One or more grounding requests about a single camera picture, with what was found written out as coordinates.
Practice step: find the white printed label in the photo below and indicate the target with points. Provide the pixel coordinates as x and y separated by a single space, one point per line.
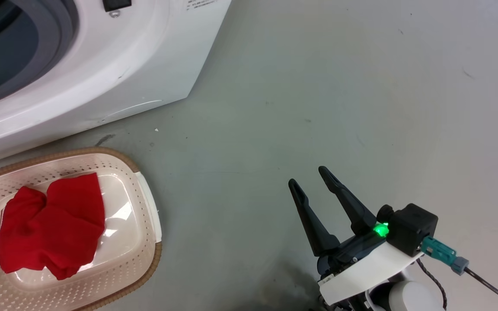
201 3

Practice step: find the red cloth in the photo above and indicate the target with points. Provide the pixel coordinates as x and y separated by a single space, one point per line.
54 224

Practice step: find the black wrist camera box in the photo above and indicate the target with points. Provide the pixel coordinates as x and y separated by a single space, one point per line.
413 229

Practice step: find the black rectangular device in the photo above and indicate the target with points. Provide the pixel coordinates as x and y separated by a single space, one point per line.
117 4

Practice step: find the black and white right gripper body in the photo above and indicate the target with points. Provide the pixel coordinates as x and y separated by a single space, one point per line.
361 263

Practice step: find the beige perforated laundry basket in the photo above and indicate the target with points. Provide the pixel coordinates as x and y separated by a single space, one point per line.
128 242

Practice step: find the grey rubber door gasket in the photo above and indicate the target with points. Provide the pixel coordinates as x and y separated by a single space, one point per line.
54 47

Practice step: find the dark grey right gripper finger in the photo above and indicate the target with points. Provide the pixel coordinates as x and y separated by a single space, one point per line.
314 224
348 203

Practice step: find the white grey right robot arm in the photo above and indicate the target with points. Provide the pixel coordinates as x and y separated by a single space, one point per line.
409 296

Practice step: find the white front-load washing machine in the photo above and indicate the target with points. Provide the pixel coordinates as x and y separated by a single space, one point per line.
115 65

